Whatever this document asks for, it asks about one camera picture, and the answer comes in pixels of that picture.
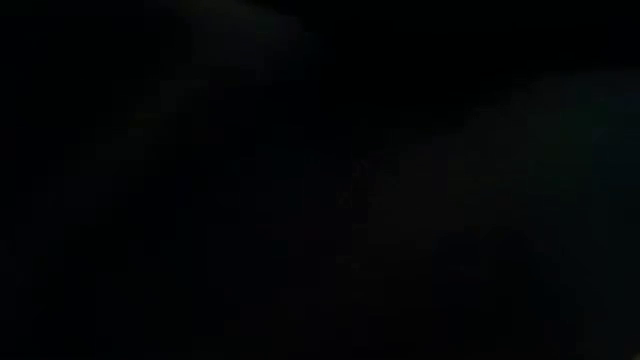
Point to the large dark green garment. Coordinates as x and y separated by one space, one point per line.
320 180

